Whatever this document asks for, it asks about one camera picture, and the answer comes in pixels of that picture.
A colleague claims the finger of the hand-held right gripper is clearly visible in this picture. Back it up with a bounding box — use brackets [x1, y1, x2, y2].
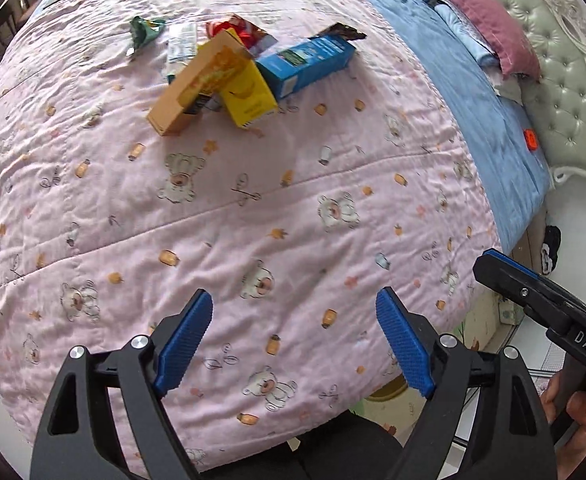
[473, 249, 586, 361]

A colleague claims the blue nasal spray box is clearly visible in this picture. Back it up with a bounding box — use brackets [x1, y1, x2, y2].
[255, 35, 358, 100]

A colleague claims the green snack wrapper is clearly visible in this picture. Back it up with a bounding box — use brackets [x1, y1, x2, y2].
[125, 16, 168, 58]

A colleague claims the grey tufted headboard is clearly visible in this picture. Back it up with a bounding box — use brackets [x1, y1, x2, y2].
[466, 0, 586, 191]

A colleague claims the green patterned floor mat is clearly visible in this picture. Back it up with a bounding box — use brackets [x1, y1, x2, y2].
[293, 287, 529, 441]

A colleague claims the pink bear printed blanket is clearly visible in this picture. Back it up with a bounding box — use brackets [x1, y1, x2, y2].
[0, 0, 504, 473]

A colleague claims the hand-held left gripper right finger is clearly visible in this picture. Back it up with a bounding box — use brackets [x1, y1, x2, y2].
[375, 287, 559, 480]

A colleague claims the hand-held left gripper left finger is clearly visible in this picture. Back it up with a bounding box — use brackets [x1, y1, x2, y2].
[30, 288, 215, 480]

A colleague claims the dark brown snack wrapper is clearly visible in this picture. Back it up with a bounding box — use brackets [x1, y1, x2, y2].
[318, 22, 368, 42]

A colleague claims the brown cardboard box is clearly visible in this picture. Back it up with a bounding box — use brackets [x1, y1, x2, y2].
[146, 29, 254, 137]

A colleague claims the large maroon pillow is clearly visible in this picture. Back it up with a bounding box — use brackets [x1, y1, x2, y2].
[446, 0, 541, 81]

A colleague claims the white packet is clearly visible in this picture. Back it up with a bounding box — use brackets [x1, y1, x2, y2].
[165, 25, 199, 86]

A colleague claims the black and white slipper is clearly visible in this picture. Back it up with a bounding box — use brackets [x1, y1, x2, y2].
[540, 225, 563, 276]

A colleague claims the yellow box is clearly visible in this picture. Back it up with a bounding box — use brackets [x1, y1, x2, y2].
[220, 60, 280, 130]

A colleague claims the red snack wrapper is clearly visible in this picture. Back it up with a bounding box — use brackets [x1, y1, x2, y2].
[205, 14, 279, 56]

